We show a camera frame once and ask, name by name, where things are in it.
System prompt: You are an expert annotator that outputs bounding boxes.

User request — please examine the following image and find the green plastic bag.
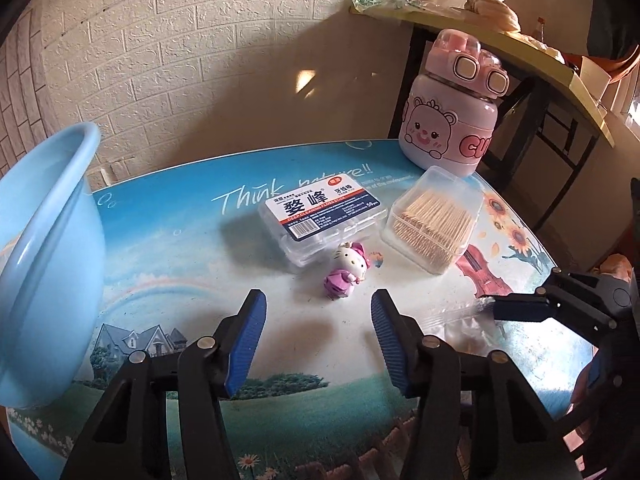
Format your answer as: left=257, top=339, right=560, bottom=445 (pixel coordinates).
left=350, top=0, right=401, bottom=13

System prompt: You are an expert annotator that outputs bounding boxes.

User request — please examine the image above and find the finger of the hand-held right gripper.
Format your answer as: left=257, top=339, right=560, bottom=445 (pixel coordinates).
left=535, top=269, right=632, bottom=311
left=491, top=294, right=618, bottom=333

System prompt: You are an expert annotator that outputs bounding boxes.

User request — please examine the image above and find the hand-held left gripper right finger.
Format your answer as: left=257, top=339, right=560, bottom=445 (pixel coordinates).
left=370, top=289, right=583, bottom=480

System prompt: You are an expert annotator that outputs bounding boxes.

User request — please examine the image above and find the light blue plastic basin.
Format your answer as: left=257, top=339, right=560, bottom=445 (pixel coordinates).
left=0, top=122, right=108, bottom=408

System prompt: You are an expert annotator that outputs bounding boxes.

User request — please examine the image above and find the clear floss pick box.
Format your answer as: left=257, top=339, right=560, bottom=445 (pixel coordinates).
left=257, top=176, right=388, bottom=267

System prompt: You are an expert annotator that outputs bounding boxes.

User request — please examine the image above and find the bagged flat bread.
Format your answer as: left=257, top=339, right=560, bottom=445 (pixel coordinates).
left=464, top=0, right=521, bottom=33

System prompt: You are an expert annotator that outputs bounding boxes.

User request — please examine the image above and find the folding table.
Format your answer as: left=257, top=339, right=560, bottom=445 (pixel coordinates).
left=350, top=0, right=621, bottom=231

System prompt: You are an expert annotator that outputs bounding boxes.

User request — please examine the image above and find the bag of white buns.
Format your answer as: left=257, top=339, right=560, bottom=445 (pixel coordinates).
left=520, top=30, right=566, bottom=63

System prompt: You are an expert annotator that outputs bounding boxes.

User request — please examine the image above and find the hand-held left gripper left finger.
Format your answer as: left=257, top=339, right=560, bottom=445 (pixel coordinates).
left=60, top=289, right=268, bottom=480

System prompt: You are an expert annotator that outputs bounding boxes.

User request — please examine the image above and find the orange cloth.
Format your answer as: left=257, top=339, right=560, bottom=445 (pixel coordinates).
left=587, top=45, right=640, bottom=81

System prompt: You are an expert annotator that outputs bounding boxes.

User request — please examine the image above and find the clear toothpick box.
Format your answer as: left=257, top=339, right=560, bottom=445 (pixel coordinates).
left=380, top=165, right=485, bottom=275

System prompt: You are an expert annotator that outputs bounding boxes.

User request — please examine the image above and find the white paper cup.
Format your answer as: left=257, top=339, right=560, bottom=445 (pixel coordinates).
left=580, top=55, right=613, bottom=103

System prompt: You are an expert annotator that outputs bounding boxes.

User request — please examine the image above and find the window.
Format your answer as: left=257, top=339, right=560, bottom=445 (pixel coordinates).
left=600, top=67, right=640, bottom=128

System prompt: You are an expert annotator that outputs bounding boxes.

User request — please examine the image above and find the pink bear water bottle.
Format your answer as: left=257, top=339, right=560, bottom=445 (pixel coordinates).
left=398, top=28, right=511, bottom=177

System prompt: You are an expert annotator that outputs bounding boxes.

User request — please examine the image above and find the small cat figurine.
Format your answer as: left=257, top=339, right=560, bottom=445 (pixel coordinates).
left=322, top=241, right=373, bottom=302

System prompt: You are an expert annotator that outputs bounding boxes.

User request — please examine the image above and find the clear snack packet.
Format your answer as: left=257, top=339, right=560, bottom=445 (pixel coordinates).
left=410, top=295, right=506, bottom=356

